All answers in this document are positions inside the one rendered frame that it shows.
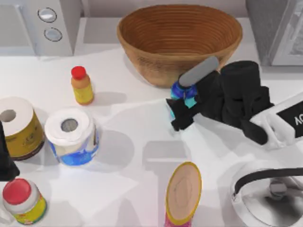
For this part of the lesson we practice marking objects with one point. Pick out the brown woven basket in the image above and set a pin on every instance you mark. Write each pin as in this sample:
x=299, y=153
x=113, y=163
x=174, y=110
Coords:
x=165, y=47

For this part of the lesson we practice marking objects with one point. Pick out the pink can with yellow rim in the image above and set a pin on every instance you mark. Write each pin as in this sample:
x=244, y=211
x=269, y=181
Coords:
x=183, y=191

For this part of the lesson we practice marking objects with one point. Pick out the grey cabinet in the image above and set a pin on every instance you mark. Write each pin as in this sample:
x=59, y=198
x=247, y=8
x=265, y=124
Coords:
x=270, y=30

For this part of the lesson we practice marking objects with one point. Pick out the yellow bottle with red cap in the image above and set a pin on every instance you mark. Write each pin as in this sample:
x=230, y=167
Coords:
x=82, y=91

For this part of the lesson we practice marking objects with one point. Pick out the paper roll in blue wrap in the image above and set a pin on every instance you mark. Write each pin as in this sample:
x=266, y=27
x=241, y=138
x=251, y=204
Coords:
x=71, y=142

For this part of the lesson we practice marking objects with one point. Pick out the round microwave knob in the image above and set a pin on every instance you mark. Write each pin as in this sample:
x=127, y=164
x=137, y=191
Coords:
x=47, y=14
x=53, y=34

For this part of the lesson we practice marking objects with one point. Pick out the paper roll in yellow wrap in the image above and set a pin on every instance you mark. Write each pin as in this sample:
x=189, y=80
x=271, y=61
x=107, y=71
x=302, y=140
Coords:
x=22, y=132

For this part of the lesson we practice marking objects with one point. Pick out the pale microwave oven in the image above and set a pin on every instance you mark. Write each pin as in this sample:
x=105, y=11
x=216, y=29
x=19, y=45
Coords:
x=21, y=28

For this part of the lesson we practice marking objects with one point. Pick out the yellow jar with red lid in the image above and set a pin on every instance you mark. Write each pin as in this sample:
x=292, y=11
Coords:
x=26, y=203

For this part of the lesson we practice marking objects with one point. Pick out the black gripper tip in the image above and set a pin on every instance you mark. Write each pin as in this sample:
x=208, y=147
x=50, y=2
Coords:
x=6, y=158

